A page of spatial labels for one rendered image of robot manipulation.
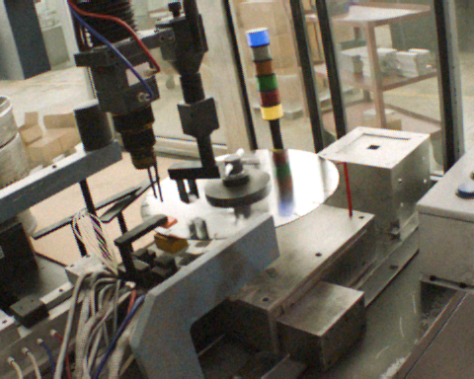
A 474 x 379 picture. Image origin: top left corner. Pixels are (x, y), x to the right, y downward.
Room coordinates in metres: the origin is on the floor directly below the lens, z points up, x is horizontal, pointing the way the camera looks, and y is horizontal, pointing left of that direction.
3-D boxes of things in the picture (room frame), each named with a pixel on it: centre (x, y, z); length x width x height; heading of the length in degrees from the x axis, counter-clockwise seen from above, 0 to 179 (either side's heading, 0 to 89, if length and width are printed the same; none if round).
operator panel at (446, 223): (0.84, -0.42, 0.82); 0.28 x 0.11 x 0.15; 133
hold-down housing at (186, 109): (0.81, 0.03, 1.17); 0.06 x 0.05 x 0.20; 124
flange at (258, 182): (0.87, 0.00, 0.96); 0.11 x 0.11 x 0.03
